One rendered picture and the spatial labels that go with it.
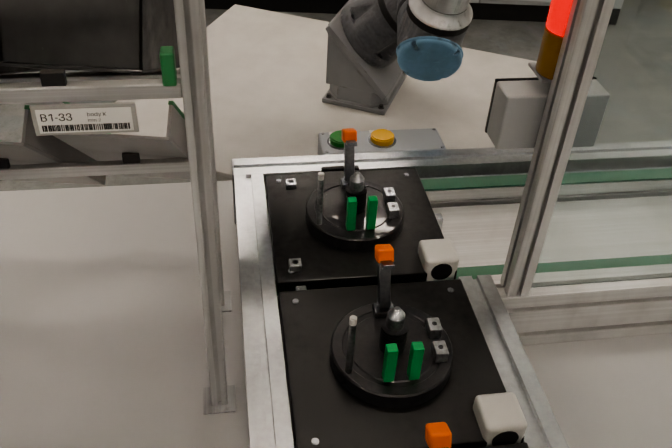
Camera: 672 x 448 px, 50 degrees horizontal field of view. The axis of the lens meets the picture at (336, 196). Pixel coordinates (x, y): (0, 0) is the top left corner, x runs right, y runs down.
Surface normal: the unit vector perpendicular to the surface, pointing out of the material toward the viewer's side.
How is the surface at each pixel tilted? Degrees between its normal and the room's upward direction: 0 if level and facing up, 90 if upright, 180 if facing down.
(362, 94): 90
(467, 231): 0
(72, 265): 0
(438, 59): 113
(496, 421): 0
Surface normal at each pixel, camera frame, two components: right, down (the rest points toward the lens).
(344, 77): -0.32, 0.56
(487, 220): 0.04, -0.79
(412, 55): -0.07, 0.87
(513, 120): 0.15, 0.61
